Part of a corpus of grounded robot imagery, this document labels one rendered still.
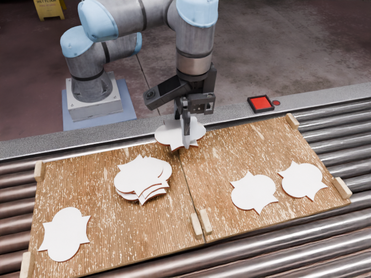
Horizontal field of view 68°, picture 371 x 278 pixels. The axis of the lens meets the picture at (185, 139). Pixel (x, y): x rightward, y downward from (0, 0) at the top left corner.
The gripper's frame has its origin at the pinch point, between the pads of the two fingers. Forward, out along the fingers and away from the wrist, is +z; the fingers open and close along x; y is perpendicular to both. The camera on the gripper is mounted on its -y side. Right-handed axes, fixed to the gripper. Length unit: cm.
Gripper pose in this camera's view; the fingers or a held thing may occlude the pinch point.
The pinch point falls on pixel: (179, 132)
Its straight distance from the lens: 73.6
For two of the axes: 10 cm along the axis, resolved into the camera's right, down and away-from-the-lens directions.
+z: -0.5, 6.8, 7.3
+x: -2.4, -7.2, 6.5
